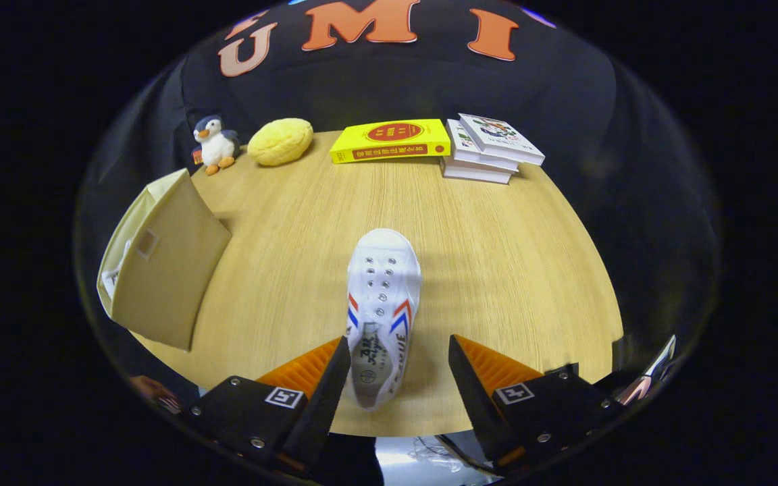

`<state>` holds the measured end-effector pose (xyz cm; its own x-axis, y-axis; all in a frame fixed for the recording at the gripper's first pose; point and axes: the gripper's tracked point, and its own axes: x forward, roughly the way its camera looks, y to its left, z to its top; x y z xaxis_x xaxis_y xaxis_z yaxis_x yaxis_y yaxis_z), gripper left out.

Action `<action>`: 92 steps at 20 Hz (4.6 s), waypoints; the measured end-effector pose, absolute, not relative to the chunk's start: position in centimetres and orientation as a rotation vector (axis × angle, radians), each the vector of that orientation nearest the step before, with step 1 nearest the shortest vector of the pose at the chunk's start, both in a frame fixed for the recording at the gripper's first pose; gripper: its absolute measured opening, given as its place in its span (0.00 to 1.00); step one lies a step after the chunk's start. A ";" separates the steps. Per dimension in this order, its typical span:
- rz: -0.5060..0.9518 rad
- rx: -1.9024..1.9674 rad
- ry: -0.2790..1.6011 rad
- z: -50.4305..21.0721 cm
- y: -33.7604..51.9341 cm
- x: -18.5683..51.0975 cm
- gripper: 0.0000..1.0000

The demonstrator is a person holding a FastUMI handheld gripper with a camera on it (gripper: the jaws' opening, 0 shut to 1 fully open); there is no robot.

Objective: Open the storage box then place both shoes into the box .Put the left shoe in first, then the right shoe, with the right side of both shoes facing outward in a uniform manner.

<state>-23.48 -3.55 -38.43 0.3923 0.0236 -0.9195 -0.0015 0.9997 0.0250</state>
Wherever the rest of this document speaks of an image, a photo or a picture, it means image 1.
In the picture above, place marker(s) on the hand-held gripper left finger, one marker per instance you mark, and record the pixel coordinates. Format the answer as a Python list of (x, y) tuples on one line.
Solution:
[(325, 405)]

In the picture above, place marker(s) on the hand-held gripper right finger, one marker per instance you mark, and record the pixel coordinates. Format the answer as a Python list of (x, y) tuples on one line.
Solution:
[(473, 398)]

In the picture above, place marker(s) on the white striped canvas shoe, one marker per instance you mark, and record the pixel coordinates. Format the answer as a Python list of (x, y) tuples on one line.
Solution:
[(113, 278), (383, 270)]

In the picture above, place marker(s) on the beige fabric storage box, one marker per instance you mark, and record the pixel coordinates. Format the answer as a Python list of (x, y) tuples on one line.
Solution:
[(173, 270)]

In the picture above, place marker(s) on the white book with colourful cover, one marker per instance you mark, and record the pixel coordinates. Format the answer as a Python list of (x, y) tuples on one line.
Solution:
[(500, 137)]

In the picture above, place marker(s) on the yellow plush bun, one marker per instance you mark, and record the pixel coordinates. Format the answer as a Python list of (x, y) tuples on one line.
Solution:
[(281, 142)]

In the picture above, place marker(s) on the yellow book with red circle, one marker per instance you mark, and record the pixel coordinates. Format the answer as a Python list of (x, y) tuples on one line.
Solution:
[(392, 140)]

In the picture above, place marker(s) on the penguin plush toy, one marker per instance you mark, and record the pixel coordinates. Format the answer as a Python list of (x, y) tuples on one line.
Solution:
[(217, 147)]

